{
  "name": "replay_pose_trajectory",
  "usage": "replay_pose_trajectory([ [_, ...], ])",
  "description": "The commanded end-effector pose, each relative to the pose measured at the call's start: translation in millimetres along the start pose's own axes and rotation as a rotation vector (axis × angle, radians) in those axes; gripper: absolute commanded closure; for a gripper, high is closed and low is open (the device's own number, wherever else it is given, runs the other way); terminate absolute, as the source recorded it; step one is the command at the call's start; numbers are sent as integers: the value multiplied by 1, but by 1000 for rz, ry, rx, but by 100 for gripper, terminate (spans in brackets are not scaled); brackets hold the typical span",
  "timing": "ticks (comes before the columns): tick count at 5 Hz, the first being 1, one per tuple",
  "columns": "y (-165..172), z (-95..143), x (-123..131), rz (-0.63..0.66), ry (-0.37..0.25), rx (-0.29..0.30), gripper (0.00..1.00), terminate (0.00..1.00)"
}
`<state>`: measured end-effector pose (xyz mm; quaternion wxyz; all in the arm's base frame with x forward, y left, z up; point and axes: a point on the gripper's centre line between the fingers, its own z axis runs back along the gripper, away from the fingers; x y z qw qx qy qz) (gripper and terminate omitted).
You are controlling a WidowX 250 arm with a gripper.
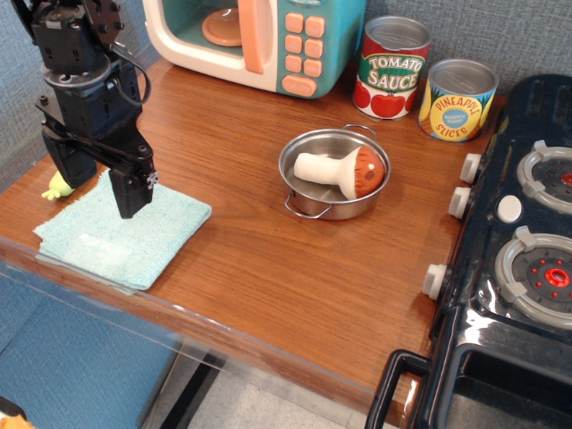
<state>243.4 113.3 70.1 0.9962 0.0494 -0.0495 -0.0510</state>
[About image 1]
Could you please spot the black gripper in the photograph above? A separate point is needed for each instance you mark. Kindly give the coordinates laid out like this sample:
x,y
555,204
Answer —
x,y
91,118

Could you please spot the yellow handled metal spoon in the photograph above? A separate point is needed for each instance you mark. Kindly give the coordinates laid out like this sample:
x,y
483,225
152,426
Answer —
x,y
57,188

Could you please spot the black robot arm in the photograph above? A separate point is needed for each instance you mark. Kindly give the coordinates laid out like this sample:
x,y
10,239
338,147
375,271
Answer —
x,y
75,35

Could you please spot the light blue cloth napkin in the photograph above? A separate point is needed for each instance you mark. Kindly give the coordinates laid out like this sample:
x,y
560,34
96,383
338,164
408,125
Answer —
x,y
91,236

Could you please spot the clear acrylic barrier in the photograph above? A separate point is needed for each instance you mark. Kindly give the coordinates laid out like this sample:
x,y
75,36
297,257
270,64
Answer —
x,y
81,352

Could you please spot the orange plate in microwave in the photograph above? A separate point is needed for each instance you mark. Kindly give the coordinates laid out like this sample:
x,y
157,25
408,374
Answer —
x,y
222,28

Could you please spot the small steel pot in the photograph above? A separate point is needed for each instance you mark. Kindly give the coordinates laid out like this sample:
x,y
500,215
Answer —
x,y
325,202

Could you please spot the teal toy microwave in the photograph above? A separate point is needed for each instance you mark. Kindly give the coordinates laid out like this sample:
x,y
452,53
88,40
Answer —
x,y
294,48

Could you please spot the toy mushroom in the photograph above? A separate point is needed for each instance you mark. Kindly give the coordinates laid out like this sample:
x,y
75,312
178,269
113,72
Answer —
x,y
357,175

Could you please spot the tomato sauce can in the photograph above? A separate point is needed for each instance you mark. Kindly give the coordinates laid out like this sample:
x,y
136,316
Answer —
x,y
392,59

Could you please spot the pineapple slices can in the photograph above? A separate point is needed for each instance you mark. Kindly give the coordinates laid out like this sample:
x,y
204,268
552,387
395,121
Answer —
x,y
457,99

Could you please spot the black toy stove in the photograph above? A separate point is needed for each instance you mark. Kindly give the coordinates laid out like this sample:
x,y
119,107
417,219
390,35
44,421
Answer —
x,y
501,333

